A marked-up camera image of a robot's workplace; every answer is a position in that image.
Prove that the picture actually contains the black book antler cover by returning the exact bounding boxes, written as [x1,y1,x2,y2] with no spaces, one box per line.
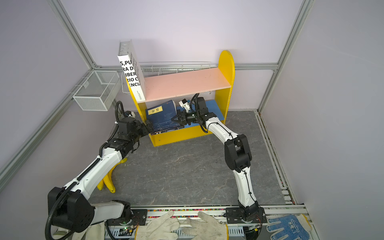
[151,125,184,135]

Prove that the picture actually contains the blue booklet yellow label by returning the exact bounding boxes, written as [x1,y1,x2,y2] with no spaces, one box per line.
[146,100,180,131]
[151,121,183,134]

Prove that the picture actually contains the white book black lettering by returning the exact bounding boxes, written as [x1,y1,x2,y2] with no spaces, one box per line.
[118,40,146,103]

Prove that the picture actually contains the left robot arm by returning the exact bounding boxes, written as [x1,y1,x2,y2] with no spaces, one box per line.
[45,101,151,240]

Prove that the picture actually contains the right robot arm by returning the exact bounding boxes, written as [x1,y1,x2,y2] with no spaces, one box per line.
[172,94,263,223]

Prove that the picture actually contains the yellow pink blue bookshelf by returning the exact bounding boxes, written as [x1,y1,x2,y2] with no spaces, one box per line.
[134,51,235,147]

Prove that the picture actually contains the white mesh box basket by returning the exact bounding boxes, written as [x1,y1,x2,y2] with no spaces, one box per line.
[73,71,121,112]

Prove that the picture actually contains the yellow banana bunch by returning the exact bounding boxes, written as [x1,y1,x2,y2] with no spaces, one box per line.
[97,158,128,194]

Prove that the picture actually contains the white work glove centre left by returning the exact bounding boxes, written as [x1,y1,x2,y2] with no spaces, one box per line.
[135,211,180,240]

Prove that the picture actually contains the white work glove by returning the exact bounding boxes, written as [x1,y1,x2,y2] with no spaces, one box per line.
[182,211,229,240]
[135,211,180,240]

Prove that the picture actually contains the white work glove centre right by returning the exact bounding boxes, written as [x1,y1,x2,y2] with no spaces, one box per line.
[182,211,229,240]

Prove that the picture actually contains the blue dotted glove right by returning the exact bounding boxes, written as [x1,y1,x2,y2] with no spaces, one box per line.
[267,214,313,240]

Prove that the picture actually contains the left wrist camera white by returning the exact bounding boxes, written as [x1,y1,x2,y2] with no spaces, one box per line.
[124,111,136,118]

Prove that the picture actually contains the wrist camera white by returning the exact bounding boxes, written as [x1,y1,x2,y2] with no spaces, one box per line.
[124,111,136,118]
[179,99,191,113]

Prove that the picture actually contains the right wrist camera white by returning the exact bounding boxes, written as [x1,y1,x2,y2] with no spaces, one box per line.
[179,99,191,113]

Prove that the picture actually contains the white wire rack basket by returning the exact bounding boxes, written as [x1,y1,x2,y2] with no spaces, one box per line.
[120,61,212,94]

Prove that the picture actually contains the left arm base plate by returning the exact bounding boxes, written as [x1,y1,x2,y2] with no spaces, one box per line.
[119,209,148,226]

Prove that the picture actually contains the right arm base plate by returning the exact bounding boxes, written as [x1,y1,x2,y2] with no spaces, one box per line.
[224,207,267,224]

